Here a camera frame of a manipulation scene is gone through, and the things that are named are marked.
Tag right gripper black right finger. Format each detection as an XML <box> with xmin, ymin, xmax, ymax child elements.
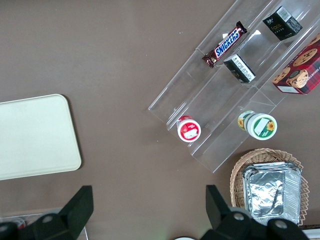
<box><xmin>199</xmin><ymin>184</ymin><xmax>310</xmax><ymax>240</ymax></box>

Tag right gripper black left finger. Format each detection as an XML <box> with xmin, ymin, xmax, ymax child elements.
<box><xmin>17</xmin><ymin>185</ymin><xmax>95</xmax><ymax>240</ymax></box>

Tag light wicker basket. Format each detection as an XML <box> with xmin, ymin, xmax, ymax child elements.
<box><xmin>229</xmin><ymin>148</ymin><xmax>310</xmax><ymax>227</ymax></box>

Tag cream rectangular tray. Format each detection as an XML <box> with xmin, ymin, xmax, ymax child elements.
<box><xmin>0</xmin><ymin>93</ymin><xmax>83</xmax><ymax>181</ymax></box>

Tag stack of foil trays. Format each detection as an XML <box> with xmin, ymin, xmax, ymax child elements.
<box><xmin>240</xmin><ymin>161</ymin><xmax>303</xmax><ymax>226</ymax></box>

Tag red cola bottle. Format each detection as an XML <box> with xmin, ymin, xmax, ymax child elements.
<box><xmin>14</xmin><ymin>217</ymin><xmax>26</xmax><ymax>230</ymax></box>

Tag white plastic bin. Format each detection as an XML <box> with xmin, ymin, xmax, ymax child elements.
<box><xmin>299</xmin><ymin>224</ymin><xmax>320</xmax><ymax>240</ymax></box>

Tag red lid yogurt cup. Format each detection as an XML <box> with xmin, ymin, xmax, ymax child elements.
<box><xmin>176</xmin><ymin>114</ymin><xmax>202</xmax><ymax>143</ymax></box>

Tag green sunflower lid cup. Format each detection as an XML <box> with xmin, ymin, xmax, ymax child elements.
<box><xmin>237</xmin><ymin>110</ymin><xmax>278</xmax><ymax>141</ymax></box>

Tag clear acrylic stepped shelf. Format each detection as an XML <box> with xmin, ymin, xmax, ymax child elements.
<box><xmin>147</xmin><ymin>0</ymin><xmax>320</xmax><ymax>174</ymax></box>

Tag black box white label side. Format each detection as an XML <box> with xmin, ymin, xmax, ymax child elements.
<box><xmin>223</xmin><ymin>53</ymin><xmax>257</xmax><ymax>84</ymax></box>

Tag red tartan cookie box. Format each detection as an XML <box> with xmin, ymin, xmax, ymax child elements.
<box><xmin>271</xmin><ymin>32</ymin><xmax>320</xmax><ymax>96</ymax></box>

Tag Snickers chocolate bar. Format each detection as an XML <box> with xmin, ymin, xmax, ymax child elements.
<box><xmin>201</xmin><ymin>20</ymin><xmax>248</xmax><ymax>69</ymax></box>

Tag black box gold Face print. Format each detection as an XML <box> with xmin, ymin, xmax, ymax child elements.
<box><xmin>262</xmin><ymin>5</ymin><xmax>304</xmax><ymax>42</ymax></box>

